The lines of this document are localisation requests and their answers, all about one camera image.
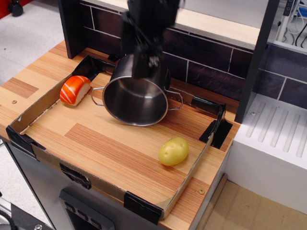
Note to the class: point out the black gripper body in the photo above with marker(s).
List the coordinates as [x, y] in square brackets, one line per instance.
[143, 25]

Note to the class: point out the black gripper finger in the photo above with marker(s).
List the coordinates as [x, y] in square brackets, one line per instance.
[145, 60]

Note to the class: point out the stainless steel pot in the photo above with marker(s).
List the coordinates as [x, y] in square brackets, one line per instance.
[138, 102]

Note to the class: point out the cardboard fence with black tape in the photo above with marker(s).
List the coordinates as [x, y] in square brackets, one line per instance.
[110, 166]

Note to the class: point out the salmon nigiri sushi toy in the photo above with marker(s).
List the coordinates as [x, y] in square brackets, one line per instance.
[74, 89]

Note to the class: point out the yellow toy potato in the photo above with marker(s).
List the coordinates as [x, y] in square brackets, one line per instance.
[173, 151]

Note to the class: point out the black caster wheel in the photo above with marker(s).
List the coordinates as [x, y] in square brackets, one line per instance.
[15, 8]

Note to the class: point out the white toy sink drainer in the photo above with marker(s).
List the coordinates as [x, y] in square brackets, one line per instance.
[269, 153]

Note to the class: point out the grey oven control panel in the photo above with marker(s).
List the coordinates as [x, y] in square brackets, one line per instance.
[82, 216]

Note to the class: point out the dark grey shelf post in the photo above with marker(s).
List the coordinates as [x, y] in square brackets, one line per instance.
[267, 36]

